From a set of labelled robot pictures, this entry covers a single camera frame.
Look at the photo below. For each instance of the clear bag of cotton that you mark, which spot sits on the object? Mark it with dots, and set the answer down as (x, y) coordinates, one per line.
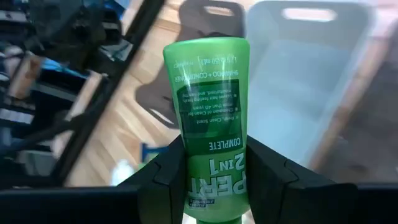
(122, 174)

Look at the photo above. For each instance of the dark grey plastic bin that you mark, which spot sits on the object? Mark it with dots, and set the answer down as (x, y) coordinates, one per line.
(158, 93)

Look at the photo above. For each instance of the blue plastic razor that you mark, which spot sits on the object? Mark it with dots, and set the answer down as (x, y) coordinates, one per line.
(152, 152)

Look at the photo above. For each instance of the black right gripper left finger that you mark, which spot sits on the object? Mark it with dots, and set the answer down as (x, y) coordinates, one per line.
(164, 186)

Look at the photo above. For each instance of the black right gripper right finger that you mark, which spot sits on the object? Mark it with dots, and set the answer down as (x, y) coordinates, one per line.
(280, 193)

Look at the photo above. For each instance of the black metal rig frame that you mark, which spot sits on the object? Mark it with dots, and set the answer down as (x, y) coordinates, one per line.
(102, 93)

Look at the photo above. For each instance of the green Pert shampoo bottle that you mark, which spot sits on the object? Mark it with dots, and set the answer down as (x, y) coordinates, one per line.
(211, 109)

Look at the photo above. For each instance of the pale plastic storage bin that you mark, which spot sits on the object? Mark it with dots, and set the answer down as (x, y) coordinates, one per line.
(295, 93)

